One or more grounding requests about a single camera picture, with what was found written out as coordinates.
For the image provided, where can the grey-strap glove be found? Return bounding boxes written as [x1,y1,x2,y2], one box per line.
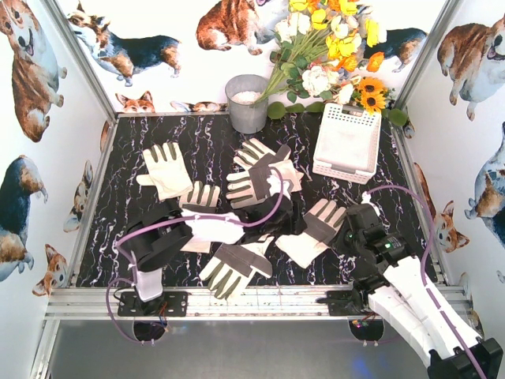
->
[199,235,274,300]
[179,181,220,253]
[226,166,301,209]
[275,198,346,268]

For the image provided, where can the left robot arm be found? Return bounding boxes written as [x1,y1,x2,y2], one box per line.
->
[118,195,307,302]

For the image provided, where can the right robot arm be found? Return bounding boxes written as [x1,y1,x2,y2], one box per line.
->
[336,204,503,378]

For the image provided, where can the white perforated storage basket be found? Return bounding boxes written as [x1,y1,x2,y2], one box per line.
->
[312,103,382,185]

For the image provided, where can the back centre glove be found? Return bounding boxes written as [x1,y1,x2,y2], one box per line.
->
[226,138,304,186]

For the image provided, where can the far left white glove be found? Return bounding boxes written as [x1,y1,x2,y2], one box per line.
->
[136,141,193,201]

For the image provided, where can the grey metal bucket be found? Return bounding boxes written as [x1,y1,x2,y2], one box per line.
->
[225,74,268,134]

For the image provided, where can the artificial flower bouquet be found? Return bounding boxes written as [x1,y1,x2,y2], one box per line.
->
[252,1,425,126]

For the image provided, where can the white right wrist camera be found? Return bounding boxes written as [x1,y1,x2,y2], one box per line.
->
[361,192,380,216]

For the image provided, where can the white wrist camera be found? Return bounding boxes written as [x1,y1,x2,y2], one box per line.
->
[361,192,380,216]
[267,174,294,198]

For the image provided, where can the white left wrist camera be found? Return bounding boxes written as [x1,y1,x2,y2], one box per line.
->
[267,174,294,198]

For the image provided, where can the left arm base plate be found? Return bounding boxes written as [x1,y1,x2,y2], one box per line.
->
[114,290,189,317]

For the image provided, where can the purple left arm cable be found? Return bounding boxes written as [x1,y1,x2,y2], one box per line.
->
[105,167,286,346]

